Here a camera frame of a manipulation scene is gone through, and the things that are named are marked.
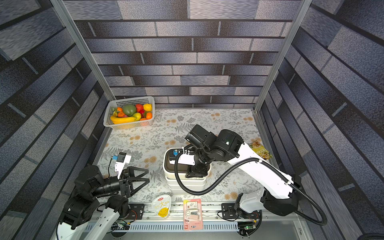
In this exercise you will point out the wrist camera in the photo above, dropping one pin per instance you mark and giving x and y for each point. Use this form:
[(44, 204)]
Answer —
[(186, 157), (120, 161)]

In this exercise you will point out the white slotted cable duct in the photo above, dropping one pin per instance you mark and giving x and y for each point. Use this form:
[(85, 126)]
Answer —
[(168, 227)]

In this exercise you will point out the small orange toy carrot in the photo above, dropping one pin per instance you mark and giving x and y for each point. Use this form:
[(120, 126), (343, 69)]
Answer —
[(119, 113)]

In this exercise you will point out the right aluminium frame post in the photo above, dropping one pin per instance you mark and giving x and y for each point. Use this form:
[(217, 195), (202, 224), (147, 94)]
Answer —
[(302, 10)]

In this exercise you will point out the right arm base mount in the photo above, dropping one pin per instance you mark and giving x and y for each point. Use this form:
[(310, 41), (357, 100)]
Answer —
[(230, 212)]

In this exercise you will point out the orange toy fruit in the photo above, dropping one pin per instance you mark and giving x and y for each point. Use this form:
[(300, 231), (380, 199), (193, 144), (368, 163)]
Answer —
[(148, 115)]

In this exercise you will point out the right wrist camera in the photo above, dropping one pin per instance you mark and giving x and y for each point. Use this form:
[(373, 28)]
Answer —
[(186, 157)]

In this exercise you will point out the pink stapler blister pack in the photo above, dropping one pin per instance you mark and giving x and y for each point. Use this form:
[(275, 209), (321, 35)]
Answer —
[(193, 217)]

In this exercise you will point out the aluminium frame post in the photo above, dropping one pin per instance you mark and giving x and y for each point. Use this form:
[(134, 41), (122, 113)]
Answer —
[(302, 10), (70, 25)]

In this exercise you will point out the yellow toy pepper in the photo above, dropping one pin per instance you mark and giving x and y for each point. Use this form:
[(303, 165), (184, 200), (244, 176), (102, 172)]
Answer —
[(148, 107)]

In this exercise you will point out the white yellow snack pouch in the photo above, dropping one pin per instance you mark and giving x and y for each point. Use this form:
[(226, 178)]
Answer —
[(162, 206)]

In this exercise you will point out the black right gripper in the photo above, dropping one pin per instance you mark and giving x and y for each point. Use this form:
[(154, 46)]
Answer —
[(197, 172)]

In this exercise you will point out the white plastic basket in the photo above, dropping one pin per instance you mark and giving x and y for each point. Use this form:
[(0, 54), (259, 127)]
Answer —
[(113, 105)]

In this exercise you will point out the red toy fruit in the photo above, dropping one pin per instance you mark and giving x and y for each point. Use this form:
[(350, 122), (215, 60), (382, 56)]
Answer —
[(139, 107)]

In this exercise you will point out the yellow toy banana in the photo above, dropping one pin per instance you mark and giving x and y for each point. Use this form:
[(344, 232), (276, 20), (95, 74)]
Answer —
[(117, 120)]

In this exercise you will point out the left aluminium frame post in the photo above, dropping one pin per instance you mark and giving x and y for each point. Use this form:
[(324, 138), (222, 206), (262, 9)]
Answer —
[(70, 25)]

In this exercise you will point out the green snack bag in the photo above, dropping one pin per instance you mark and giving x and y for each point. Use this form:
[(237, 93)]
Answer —
[(260, 150)]

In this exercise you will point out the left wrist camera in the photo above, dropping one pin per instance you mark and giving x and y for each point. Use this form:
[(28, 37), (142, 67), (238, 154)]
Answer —
[(120, 161)]

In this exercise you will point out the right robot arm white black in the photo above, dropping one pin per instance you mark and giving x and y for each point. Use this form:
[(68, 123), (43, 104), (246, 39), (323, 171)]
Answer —
[(277, 196)]

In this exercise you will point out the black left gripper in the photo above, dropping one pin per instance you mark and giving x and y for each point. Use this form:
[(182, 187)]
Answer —
[(126, 185)]

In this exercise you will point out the green toy apple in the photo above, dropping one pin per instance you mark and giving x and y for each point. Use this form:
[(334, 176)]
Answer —
[(137, 116)]

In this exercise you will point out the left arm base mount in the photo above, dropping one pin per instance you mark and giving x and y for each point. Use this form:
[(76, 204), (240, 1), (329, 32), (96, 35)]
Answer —
[(136, 211)]

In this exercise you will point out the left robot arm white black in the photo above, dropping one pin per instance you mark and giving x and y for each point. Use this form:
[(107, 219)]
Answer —
[(92, 191)]

